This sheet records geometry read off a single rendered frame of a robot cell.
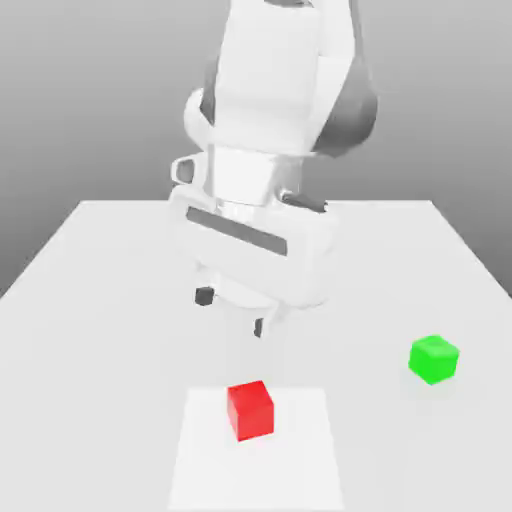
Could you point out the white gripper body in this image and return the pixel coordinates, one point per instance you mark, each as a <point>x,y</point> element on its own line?
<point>304,260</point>

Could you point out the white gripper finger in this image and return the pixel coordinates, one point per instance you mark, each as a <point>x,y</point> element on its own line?
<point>204,296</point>
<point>259,327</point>

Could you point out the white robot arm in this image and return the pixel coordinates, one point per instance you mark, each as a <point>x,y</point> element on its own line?
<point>264,80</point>

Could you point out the small red cube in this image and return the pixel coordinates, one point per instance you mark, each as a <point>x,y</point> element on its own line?
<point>252,412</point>

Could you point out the small green cube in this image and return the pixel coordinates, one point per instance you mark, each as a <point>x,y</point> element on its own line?
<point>432,360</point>

